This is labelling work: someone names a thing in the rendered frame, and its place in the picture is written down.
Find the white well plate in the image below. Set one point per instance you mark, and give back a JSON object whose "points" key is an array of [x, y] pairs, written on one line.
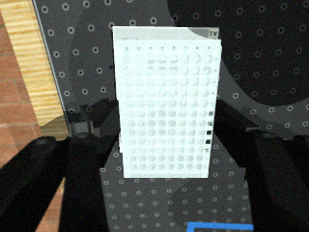
{"points": [[163, 85]]}

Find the blue rectangular tape outline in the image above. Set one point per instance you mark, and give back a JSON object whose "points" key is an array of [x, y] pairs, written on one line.
{"points": [[191, 225]]}

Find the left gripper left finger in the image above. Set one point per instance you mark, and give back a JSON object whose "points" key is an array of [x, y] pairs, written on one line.
{"points": [[25, 194]]}

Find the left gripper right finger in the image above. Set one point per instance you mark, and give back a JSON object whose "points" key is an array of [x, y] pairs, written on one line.
{"points": [[276, 170]]}

